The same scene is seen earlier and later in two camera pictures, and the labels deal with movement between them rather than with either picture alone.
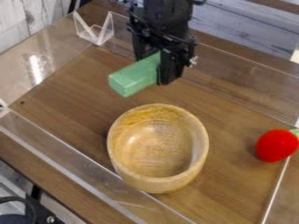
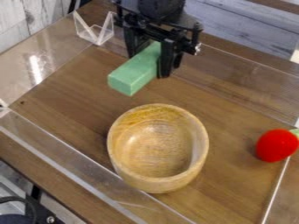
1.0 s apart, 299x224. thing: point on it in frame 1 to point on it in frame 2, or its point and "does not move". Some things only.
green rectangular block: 136,76 does not move
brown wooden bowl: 158,144 does not move
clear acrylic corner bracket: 94,33 does not move
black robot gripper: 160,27 to 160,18
